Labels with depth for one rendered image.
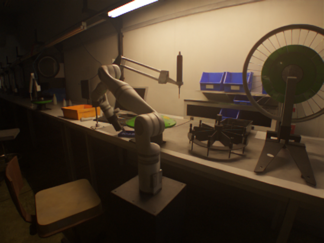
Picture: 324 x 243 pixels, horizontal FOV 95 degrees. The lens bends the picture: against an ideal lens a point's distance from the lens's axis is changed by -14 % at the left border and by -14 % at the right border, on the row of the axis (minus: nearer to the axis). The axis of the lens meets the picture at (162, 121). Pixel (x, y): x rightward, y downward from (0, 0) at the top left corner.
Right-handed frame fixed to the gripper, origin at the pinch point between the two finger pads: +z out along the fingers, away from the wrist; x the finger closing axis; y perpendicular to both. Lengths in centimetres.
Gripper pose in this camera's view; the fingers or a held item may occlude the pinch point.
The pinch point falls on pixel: (126, 134)
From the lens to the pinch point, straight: 129.9
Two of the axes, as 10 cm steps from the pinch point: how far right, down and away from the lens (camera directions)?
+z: 4.5, 8.4, 3.0
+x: 2.2, 2.2, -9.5
